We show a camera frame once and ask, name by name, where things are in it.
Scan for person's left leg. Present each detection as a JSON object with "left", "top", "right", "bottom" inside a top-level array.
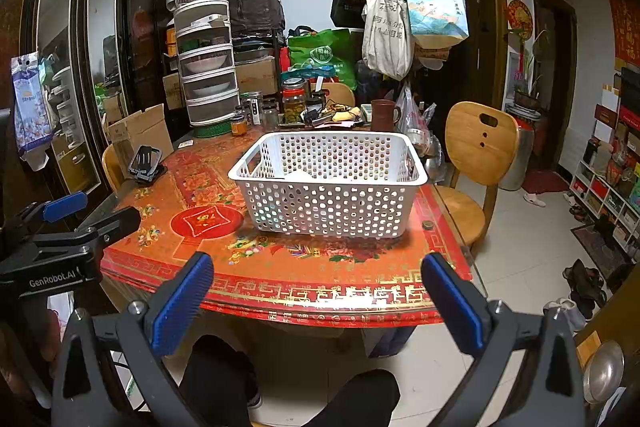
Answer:
[{"left": 179, "top": 334, "right": 263, "bottom": 427}]

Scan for white perforated plastic basket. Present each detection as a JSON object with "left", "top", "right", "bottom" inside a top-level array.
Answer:
[{"left": 228, "top": 131, "right": 429, "bottom": 239}]

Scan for small cardboard box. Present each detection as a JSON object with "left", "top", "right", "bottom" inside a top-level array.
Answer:
[{"left": 162, "top": 72, "right": 187, "bottom": 110}]

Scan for brown ceramic mug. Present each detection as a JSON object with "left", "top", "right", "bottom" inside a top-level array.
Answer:
[{"left": 370, "top": 99, "right": 402, "bottom": 132}]

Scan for metal bowl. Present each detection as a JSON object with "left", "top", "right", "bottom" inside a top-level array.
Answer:
[{"left": 582, "top": 339, "right": 626, "bottom": 405}]

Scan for red wall banner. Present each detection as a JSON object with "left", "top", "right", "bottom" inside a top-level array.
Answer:
[{"left": 607, "top": 0, "right": 640, "bottom": 68}]

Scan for open plain cardboard box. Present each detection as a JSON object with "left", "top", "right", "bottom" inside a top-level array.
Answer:
[{"left": 107, "top": 103, "right": 175, "bottom": 162}]

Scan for person's leg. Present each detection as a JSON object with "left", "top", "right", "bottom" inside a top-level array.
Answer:
[
  {"left": 300, "top": 369, "right": 401, "bottom": 427},
  {"left": 179, "top": 334, "right": 263, "bottom": 427}
]

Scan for red door mat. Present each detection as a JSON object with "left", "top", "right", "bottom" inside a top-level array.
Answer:
[{"left": 520, "top": 169, "right": 571, "bottom": 195}]

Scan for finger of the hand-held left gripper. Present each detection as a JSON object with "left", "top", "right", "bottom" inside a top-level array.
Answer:
[
  {"left": 7, "top": 191, "right": 88, "bottom": 233},
  {"left": 75, "top": 206, "right": 142, "bottom": 253}
]

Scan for glass jar with pickles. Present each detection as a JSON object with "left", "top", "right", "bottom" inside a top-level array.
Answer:
[{"left": 281, "top": 78, "right": 307, "bottom": 124}]

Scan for person's right leg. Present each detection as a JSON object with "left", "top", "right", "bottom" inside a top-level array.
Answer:
[{"left": 300, "top": 369, "right": 401, "bottom": 427}]

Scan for dark wooden cabinet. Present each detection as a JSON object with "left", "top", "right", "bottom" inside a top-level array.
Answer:
[{"left": 0, "top": 0, "right": 181, "bottom": 228}]

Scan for clear plastic bag with bowls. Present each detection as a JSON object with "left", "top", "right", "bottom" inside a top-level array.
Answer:
[{"left": 397, "top": 84, "right": 446, "bottom": 172}]

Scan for white cube shelf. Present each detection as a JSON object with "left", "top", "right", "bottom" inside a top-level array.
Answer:
[{"left": 570, "top": 67, "right": 640, "bottom": 258}]

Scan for dark shoes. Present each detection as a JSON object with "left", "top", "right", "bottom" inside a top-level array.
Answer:
[{"left": 562, "top": 258, "right": 608, "bottom": 303}]

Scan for wooden chair with round seat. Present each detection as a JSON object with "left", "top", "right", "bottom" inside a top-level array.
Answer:
[{"left": 435, "top": 102, "right": 521, "bottom": 253}]

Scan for black phone holder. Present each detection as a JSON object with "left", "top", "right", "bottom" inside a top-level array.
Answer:
[{"left": 127, "top": 145, "right": 168, "bottom": 182}]

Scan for white sneakers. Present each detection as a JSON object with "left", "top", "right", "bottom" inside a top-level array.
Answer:
[{"left": 542, "top": 297, "right": 588, "bottom": 333}]

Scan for beige canvas tote bag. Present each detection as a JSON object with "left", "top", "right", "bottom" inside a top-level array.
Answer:
[{"left": 361, "top": 0, "right": 415, "bottom": 81}]

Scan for green shopping bag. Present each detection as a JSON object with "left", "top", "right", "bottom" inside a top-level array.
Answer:
[{"left": 287, "top": 27, "right": 358, "bottom": 90}]

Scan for round red wall ornament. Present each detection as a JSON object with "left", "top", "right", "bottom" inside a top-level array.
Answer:
[{"left": 506, "top": 0, "right": 533, "bottom": 40}]

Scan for dark floor mat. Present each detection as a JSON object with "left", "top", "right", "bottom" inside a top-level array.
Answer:
[{"left": 571, "top": 223, "right": 633, "bottom": 280}]

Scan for stacked white drawer organizer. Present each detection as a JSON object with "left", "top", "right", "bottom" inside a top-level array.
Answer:
[{"left": 173, "top": 0, "right": 241, "bottom": 128}]

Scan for red printed tablecloth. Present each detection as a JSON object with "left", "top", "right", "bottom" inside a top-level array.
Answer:
[{"left": 100, "top": 127, "right": 473, "bottom": 329}]

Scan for wooden chair back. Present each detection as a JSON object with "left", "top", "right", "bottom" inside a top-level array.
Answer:
[
  {"left": 310, "top": 82, "right": 356, "bottom": 108},
  {"left": 101, "top": 143, "right": 126, "bottom": 192}
]

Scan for black covered appliance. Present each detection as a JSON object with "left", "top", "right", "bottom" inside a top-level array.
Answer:
[{"left": 218, "top": 0, "right": 286, "bottom": 38}]

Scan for metal trash can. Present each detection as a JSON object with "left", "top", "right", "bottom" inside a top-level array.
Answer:
[{"left": 500, "top": 117, "right": 536, "bottom": 192}]

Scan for blue and white snack bag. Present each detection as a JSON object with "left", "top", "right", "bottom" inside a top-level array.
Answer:
[{"left": 11, "top": 52, "right": 56, "bottom": 155}]

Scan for cardboard box with red print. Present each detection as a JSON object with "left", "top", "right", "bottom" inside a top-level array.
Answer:
[{"left": 235, "top": 59, "right": 278, "bottom": 96}]

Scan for landscape print tote bag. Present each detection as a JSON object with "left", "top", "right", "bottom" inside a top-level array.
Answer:
[{"left": 402, "top": 0, "right": 471, "bottom": 50}]

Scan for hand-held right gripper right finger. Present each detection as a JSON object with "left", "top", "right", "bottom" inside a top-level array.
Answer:
[{"left": 421, "top": 251, "right": 587, "bottom": 427}]

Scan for potted plant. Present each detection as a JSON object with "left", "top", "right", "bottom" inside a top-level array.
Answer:
[{"left": 510, "top": 29, "right": 551, "bottom": 110}]

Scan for empty glass jar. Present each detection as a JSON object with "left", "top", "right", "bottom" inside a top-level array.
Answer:
[{"left": 262, "top": 99, "right": 280, "bottom": 130}]

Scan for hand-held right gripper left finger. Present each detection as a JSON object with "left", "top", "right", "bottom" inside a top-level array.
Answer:
[{"left": 50, "top": 251, "right": 216, "bottom": 427}]

